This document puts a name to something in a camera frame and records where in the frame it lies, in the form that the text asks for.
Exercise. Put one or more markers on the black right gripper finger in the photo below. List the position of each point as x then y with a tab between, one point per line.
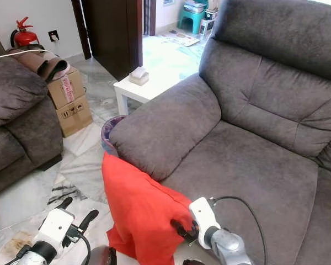
179	227

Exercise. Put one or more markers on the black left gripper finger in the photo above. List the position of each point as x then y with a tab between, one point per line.
60	206
89	221

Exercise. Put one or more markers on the red pillow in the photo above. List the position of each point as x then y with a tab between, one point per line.
140	215

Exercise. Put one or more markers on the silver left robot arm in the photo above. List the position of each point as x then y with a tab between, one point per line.
41	254

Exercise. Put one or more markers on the grey fabric sofa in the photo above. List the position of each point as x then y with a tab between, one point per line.
16	110

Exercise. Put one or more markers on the purple blue waste bin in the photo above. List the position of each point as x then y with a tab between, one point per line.
108	135

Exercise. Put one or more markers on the cardboard box with arrow print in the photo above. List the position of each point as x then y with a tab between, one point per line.
74	117

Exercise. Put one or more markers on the cardboard box with red tape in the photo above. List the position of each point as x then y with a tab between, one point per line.
66	88

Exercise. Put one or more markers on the grey fabric armchair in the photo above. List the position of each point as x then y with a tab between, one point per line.
254	121

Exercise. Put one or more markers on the white side table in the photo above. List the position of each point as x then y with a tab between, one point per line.
135	91

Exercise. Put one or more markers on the brown rolled mat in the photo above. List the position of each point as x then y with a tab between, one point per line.
41	62

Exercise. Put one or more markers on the beige tissue box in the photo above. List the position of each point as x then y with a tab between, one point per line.
139	75

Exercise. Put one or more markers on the red fire extinguisher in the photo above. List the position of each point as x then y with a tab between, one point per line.
25	37

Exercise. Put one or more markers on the dark wooden door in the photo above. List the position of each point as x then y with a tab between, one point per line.
113	33

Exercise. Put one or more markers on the printed papers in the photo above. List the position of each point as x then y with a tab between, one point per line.
179	38

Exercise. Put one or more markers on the teal plastic stool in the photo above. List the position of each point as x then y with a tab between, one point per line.
191	18

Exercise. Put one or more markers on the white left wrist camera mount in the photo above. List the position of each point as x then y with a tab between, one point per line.
55	226

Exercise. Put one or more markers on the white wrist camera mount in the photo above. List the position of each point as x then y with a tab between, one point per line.
203	219
55	226

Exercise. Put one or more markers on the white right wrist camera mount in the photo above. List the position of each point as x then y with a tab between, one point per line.
203	219

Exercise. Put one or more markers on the black wall socket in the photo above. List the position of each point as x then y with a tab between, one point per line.
53	35

